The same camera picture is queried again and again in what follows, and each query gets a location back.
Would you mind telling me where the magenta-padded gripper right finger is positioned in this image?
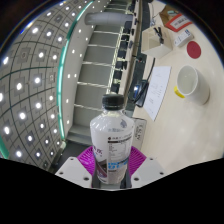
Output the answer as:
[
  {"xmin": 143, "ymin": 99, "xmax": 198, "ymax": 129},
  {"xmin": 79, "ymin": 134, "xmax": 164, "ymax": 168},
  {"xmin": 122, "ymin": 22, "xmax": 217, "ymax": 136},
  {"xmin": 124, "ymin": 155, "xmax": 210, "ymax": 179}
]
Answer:
[{"xmin": 124, "ymin": 146, "xmax": 166, "ymax": 188}]

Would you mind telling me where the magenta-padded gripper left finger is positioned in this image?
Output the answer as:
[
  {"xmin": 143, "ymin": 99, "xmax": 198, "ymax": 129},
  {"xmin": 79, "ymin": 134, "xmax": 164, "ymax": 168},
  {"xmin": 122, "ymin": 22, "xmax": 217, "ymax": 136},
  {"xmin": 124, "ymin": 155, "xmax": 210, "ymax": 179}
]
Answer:
[{"xmin": 54, "ymin": 145, "xmax": 99, "ymax": 188}]

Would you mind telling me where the clear bottle with black cap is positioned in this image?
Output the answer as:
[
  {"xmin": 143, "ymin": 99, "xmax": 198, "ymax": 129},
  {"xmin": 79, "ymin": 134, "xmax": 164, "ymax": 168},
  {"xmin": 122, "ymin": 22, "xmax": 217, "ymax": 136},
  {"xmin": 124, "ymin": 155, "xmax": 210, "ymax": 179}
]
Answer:
[{"xmin": 89, "ymin": 93, "xmax": 135, "ymax": 185}]

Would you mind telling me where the black desk device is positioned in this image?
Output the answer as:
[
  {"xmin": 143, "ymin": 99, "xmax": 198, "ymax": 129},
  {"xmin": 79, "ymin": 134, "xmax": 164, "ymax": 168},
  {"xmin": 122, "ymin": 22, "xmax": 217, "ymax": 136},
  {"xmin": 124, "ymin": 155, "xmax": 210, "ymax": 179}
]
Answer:
[{"xmin": 132, "ymin": 79, "xmax": 151, "ymax": 108}]

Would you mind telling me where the white paper sheet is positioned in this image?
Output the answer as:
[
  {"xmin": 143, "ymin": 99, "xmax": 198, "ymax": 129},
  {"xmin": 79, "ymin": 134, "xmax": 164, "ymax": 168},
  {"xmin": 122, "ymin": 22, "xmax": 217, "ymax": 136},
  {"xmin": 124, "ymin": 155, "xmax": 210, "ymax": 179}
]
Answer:
[{"xmin": 143, "ymin": 65, "xmax": 172, "ymax": 122}]

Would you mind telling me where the group of ceiling lights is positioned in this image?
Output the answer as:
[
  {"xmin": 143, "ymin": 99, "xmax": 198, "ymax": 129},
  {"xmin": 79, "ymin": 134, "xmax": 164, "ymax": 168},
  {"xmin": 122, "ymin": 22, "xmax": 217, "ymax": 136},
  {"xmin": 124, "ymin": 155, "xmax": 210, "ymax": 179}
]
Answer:
[{"xmin": 0, "ymin": 0, "xmax": 101, "ymax": 161}]

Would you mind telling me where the group of black office chairs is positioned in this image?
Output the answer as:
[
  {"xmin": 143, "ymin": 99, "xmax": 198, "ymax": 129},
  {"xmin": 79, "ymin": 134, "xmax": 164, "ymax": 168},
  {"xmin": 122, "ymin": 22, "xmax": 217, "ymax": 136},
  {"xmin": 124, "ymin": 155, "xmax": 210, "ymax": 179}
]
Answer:
[{"xmin": 111, "ymin": 0, "xmax": 139, "ymax": 96}]

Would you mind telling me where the long curved conference desk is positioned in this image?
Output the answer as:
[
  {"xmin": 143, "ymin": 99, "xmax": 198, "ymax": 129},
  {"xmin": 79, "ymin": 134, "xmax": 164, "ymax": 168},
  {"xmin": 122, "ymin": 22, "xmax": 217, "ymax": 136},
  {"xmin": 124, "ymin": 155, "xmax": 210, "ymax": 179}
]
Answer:
[{"xmin": 126, "ymin": 0, "xmax": 158, "ymax": 111}]

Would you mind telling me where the flat round red coaster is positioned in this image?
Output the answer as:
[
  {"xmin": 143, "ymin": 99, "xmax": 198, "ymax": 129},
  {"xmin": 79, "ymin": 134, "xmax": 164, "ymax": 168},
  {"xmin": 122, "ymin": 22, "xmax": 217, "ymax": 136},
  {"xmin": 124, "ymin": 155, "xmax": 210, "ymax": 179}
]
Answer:
[{"xmin": 186, "ymin": 40, "xmax": 202, "ymax": 60}]

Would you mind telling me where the black clip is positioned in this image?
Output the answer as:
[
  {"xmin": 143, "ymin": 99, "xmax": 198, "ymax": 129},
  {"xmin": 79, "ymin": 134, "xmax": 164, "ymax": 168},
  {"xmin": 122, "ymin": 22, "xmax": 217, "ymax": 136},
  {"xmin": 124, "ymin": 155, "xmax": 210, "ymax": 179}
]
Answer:
[{"xmin": 153, "ymin": 27, "xmax": 165, "ymax": 44}]

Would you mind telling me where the small white packet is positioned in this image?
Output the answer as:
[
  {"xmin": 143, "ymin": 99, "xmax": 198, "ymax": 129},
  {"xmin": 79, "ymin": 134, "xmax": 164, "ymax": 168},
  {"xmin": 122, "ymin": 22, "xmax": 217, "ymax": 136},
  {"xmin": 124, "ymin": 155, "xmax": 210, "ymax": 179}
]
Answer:
[{"xmin": 173, "ymin": 28, "xmax": 194, "ymax": 48}]

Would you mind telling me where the cardboard box with red side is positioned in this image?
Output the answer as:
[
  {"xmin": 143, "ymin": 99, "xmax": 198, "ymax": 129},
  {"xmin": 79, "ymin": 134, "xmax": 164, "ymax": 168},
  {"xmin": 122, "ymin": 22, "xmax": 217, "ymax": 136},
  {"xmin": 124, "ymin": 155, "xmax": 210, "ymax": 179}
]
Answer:
[{"xmin": 159, "ymin": 4, "xmax": 194, "ymax": 33}]

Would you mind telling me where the white mug with yellow handle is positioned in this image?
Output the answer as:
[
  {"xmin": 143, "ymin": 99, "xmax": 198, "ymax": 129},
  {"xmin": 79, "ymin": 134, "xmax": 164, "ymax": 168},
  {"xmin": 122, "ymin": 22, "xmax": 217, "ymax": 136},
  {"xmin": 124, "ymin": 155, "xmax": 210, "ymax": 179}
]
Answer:
[{"xmin": 173, "ymin": 64, "xmax": 211, "ymax": 106}]

